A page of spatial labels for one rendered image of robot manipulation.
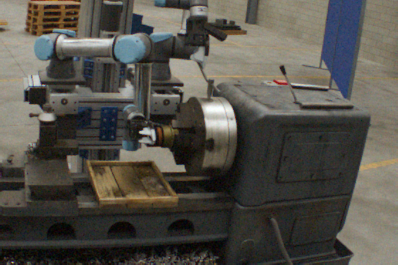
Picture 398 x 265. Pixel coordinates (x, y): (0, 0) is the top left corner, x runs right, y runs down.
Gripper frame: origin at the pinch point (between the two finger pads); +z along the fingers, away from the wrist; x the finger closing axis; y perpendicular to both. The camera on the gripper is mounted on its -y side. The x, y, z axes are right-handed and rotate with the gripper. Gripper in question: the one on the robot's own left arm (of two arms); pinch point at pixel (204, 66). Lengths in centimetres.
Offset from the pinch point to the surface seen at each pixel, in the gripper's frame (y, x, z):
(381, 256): -164, -71, 117
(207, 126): 5.5, 16.5, 24.8
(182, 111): 9.5, -0.1, 18.6
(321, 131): -41, 23, 27
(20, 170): 74, -14, 42
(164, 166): -56, -237, 54
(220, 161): -0.7, 13.8, 37.8
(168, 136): 17.2, 5.3, 28.1
